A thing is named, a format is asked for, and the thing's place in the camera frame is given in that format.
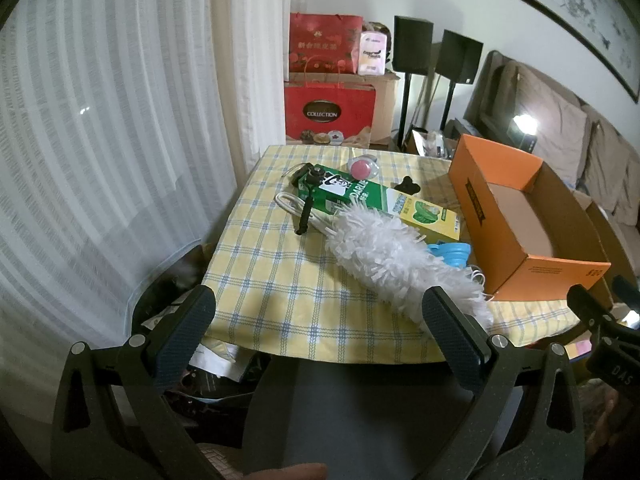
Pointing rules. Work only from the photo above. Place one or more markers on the yellow-green carton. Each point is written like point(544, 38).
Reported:
point(430, 217)

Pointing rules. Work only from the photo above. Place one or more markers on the clear bottle with pink cap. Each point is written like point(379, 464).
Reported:
point(362, 167)

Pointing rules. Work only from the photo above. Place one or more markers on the yellow checked tablecloth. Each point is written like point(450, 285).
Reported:
point(280, 285)

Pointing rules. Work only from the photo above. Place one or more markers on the beige sofa cushion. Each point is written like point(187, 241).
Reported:
point(555, 130)
point(630, 195)
point(605, 165)

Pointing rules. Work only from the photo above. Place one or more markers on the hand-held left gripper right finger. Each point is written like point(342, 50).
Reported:
point(450, 330)

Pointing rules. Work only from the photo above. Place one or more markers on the white sheer curtain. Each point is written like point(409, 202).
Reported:
point(125, 135)

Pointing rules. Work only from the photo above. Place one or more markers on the red floral gift bag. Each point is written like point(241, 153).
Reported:
point(325, 40)

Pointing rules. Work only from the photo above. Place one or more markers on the pink tissue pack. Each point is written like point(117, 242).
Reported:
point(372, 55)

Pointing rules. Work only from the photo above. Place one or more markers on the brown sofa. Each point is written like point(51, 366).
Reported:
point(492, 95)

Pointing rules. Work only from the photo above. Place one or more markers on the brown cardboard box lid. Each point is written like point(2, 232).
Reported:
point(612, 240)

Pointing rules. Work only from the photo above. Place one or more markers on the green toothpaste box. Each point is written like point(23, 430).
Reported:
point(360, 192)

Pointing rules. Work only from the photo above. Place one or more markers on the dark floor clutter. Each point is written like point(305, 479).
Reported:
point(165, 285)

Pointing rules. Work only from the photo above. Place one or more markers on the open box of small clutter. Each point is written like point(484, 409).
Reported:
point(430, 142)

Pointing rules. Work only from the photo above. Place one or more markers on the black speaker stand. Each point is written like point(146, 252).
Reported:
point(404, 110)
point(447, 105)

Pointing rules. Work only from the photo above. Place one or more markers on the blue funnel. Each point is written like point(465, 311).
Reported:
point(445, 252)

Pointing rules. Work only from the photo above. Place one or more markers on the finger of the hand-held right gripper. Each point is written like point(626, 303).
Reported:
point(627, 292)
point(587, 305)

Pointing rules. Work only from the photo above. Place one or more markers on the orange cardboard box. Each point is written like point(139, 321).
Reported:
point(500, 240)

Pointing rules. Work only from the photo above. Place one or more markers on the black speaker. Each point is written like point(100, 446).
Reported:
point(457, 57)
point(412, 45)

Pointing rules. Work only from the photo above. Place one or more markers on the glowing small lamp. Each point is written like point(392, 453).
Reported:
point(523, 124)

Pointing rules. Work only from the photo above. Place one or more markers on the black mini tripod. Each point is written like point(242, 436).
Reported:
point(306, 210)

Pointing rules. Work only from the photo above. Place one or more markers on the black star knob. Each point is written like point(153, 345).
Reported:
point(407, 185)

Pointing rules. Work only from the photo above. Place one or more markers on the white fluffy duster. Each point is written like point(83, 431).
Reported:
point(380, 255)

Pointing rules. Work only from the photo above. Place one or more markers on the person's left hand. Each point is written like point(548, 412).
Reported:
point(290, 472)

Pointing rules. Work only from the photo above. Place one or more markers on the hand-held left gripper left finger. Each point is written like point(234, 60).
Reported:
point(185, 330)

